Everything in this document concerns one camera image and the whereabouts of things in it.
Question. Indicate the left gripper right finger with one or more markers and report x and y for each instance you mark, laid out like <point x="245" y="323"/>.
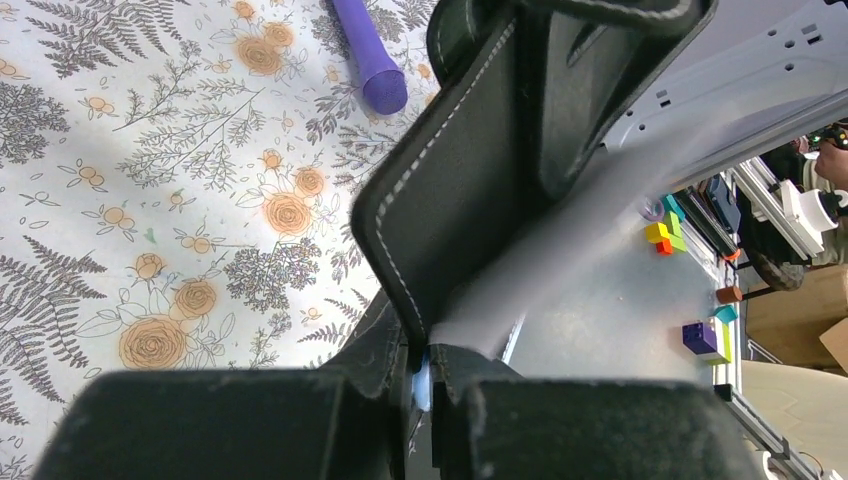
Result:
<point x="491" y="423"/>

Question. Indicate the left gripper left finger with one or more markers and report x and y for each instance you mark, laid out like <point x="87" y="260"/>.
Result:
<point x="225" y="424"/>

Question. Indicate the black leather card holder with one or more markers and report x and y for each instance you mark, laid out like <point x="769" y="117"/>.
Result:
<point x="529" y="89"/>

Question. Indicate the colourful toy blocks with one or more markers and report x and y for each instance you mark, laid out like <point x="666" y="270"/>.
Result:
<point x="699" y="296"/>

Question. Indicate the floral table mat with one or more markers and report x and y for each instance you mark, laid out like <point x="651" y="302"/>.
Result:
<point x="176" y="181"/>

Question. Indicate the cardboard box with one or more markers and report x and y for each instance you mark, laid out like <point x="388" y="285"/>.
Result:
<point x="789" y="324"/>

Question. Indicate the purple cylindrical marker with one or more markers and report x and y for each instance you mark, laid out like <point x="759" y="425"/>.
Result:
<point x="383" y="83"/>

